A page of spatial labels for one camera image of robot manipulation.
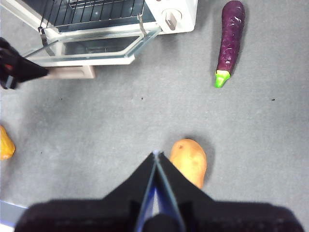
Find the purple toy eggplant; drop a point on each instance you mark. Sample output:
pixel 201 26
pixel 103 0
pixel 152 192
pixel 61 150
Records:
pixel 231 38

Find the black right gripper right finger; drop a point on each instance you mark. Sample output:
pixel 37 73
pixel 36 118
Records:
pixel 217 215

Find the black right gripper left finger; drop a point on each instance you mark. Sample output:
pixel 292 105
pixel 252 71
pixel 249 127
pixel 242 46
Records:
pixel 96 215

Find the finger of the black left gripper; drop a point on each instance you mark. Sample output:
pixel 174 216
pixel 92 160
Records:
pixel 29 70

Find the yellow toy corn cob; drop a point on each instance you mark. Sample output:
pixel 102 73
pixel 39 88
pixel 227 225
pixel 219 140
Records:
pixel 6 145

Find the beige oven knob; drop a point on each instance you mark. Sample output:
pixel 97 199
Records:
pixel 172 19

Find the brown potato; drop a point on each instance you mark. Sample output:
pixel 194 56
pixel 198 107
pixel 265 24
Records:
pixel 190 162

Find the white Toshiba toaster oven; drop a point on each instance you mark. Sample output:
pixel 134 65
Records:
pixel 186 14

